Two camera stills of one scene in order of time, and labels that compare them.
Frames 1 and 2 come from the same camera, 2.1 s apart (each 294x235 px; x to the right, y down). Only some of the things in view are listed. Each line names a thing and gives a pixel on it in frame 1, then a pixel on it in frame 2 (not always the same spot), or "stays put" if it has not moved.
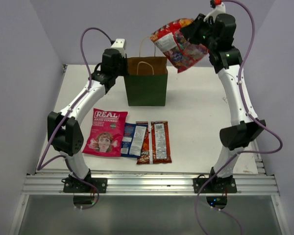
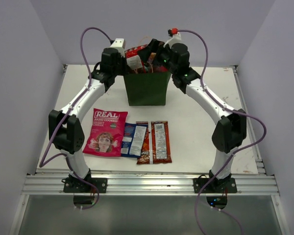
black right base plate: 215,185 stays put
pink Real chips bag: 105,135 stays put
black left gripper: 122,65 stays put
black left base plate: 73,185 stays put
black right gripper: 190,30 -> 151,48
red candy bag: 181,53 -> 134,60
